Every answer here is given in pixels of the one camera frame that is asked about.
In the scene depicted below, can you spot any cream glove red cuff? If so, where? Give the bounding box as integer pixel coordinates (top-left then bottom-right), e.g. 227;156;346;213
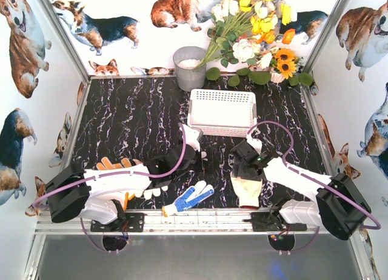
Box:
230;173;263;209

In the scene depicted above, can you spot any white perforated storage basket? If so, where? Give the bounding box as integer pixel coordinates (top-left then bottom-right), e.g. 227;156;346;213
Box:
187;89;257;138

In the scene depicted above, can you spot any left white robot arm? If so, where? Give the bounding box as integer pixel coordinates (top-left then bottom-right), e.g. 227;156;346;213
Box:
45;144;206;232

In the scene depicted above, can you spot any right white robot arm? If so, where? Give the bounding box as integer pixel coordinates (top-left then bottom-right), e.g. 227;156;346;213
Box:
232;140;371;241

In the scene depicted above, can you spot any plain white knit glove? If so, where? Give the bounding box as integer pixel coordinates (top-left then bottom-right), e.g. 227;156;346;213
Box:
133;186;168;200

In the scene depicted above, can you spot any blue dotted white glove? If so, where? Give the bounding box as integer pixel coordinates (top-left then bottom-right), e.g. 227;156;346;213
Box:
162;181;215;217

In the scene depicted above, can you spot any orange palm white glove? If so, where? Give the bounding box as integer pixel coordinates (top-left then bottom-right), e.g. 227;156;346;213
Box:
96;157;141;210

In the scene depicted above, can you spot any grey metal bucket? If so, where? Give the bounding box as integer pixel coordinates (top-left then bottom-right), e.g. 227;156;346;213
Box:
173;46;206;92

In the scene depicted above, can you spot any small sunflower pot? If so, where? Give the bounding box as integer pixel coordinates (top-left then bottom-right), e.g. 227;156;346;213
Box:
269;47;304;84

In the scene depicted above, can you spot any artificial flower bouquet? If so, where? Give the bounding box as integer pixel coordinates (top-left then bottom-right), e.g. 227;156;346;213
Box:
197;0;298;68

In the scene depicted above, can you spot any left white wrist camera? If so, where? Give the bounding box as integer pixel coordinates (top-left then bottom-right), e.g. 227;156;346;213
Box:
182;124;203;152

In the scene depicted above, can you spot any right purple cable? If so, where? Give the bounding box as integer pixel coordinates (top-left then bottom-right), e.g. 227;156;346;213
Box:
247;121;382;231

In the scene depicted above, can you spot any purple cable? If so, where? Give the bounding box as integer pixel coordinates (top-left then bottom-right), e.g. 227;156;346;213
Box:
247;121;382;231
32;122;187;210

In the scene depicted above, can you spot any front aluminium rail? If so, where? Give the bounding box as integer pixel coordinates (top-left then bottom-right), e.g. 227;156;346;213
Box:
33;209;334;236

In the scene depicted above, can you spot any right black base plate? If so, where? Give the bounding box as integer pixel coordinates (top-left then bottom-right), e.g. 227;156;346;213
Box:
242;210;307;232

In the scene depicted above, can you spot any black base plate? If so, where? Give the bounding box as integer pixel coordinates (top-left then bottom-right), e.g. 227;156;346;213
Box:
90;212;145;233
242;210;307;232

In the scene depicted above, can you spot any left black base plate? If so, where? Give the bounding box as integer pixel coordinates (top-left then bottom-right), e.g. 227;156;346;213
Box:
90;212;145;233

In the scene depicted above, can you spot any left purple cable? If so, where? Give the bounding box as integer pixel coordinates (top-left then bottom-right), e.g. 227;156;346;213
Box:
32;122;187;210

